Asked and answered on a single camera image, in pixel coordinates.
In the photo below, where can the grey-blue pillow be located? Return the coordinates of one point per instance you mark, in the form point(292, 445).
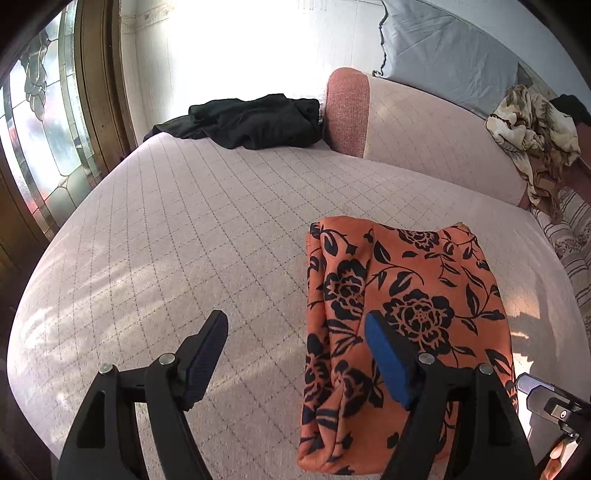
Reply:
point(443, 50)

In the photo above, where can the wooden window frame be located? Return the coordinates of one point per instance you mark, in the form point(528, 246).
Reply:
point(99, 69)

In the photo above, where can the pink quilted bolster cushion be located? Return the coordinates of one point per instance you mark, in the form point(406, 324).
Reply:
point(415, 134)

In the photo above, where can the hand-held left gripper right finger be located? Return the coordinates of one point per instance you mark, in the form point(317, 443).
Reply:
point(388, 364)

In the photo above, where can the stained glass window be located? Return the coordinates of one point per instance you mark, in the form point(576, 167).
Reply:
point(41, 138)

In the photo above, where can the orange floral garment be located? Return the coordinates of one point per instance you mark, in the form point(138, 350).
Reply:
point(415, 286)

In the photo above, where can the black cloth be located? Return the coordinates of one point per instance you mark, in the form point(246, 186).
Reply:
point(249, 120)

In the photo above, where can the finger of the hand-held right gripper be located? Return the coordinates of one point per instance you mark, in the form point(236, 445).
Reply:
point(526, 384)

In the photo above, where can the person's right hand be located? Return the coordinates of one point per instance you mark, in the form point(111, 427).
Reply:
point(561, 457)

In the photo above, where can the beige floral cloth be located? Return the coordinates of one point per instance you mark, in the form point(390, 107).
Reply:
point(526, 129)

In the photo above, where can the striped floral pillow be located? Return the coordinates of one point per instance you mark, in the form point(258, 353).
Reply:
point(572, 258)

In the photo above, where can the dark cloth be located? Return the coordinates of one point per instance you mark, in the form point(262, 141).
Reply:
point(575, 108)

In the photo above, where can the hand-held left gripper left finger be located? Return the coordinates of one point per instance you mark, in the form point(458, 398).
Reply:
point(205, 364)

